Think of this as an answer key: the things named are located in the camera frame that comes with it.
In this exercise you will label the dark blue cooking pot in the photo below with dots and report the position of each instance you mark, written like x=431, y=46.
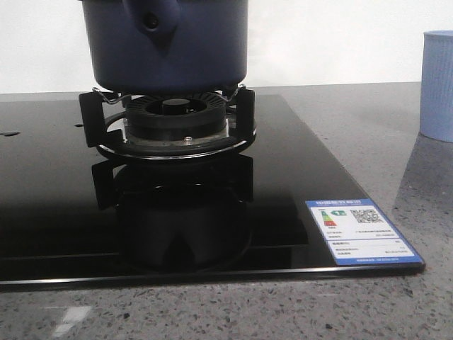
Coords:
x=167, y=47

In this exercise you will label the black pot support grate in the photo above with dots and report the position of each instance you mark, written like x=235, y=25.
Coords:
x=106, y=128

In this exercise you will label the black gas burner head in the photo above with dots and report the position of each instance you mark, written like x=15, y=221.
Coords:
x=169, y=118

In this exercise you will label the light blue ribbed cup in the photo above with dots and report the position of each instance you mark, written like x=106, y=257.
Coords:
x=436, y=86

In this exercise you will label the black glass stove top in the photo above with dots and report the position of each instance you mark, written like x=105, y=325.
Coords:
x=71, y=218

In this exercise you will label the blue white energy label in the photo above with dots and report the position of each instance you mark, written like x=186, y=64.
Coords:
x=358, y=233

